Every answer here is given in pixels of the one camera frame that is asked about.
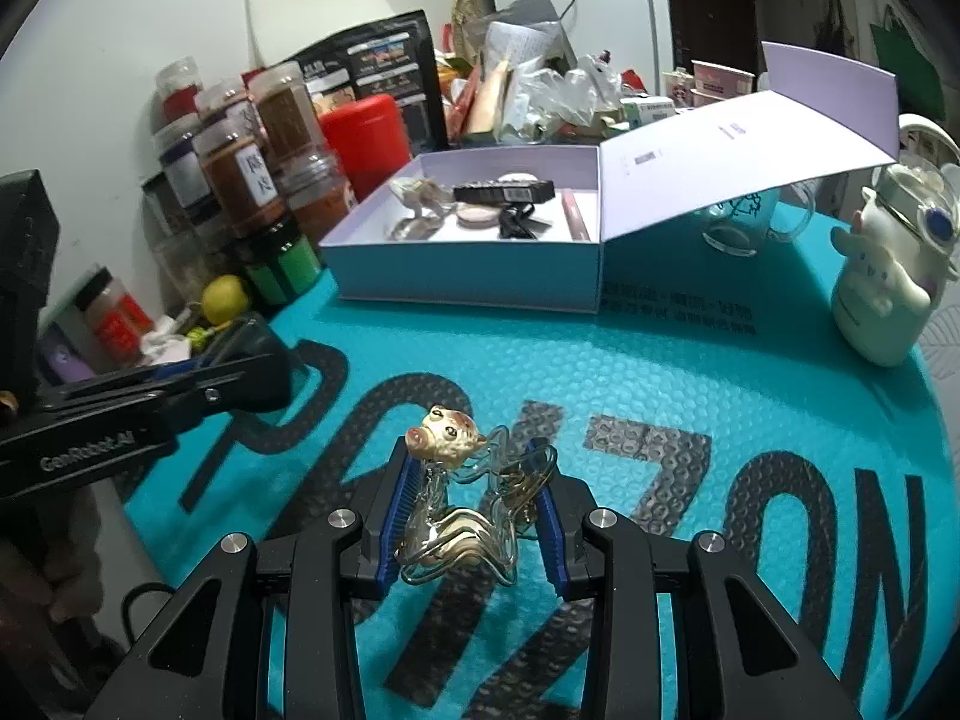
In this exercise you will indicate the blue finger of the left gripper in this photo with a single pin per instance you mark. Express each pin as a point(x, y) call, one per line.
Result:
point(174, 369)
point(259, 385)

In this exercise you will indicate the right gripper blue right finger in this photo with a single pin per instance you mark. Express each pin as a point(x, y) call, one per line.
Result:
point(547, 517)

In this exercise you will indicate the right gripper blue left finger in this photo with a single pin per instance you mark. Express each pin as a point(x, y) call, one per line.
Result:
point(395, 499)

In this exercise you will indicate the gold flower hair claw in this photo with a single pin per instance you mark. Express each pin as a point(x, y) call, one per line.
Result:
point(474, 498)

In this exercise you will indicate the round white compact case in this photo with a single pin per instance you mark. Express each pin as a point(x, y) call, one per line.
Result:
point(477, 216)

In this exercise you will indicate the black lip gloss box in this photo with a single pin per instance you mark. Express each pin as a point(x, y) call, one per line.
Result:
point(504, 192)

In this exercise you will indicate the black curved hair clip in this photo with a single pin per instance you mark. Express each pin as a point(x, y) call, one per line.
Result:
point(518, 222)

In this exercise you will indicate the yellow lemon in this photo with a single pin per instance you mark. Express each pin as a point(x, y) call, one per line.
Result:
point(223, 300)

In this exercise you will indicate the green labelled dark jar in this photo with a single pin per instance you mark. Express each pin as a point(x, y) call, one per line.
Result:
point(280, 261)

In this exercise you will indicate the short orange spice jar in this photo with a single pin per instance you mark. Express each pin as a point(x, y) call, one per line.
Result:
point(317, 192)

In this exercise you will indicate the dark purple jar white label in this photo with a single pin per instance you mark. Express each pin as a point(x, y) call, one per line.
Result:
point(179, 160)

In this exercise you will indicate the teal bubble mailer mat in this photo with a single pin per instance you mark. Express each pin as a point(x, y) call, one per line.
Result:
point(758, 522)

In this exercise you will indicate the jar with white label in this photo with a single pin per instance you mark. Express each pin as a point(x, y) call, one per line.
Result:
point(232, 161)

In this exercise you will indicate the lilac gift box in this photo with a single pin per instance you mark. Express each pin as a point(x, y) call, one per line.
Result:
point(821, 115)

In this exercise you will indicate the pink lipstick tube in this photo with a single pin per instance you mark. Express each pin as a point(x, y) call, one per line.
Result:
point(576, 225)

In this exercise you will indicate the tall brown spice jar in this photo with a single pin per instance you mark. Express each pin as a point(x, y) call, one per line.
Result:
point(286, 111)

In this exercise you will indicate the beige hair claw clip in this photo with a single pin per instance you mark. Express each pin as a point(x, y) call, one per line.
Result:
point(429, 204)

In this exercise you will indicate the red filled jar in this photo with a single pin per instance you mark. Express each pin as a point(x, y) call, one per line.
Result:
point(178, 83)

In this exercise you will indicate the red cylindrical canister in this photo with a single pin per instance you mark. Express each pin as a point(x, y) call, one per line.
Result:
point(370, 139)

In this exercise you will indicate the small pink round jar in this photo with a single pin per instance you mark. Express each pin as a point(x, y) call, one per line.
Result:
point(518, 177)

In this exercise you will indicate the black snack pouch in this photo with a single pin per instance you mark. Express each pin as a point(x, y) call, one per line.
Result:
point(393, 56)

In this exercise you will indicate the medicine box white green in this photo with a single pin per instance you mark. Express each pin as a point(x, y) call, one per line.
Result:
point(640, 111)

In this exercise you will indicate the clear plastic bag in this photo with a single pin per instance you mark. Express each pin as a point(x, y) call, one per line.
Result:
point(574, 98)

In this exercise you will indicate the pink paper cups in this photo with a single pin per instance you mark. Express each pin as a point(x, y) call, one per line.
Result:
point(713, 83)

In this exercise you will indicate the white mini fridge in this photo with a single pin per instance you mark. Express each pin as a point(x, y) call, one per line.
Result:
point(636, 33)

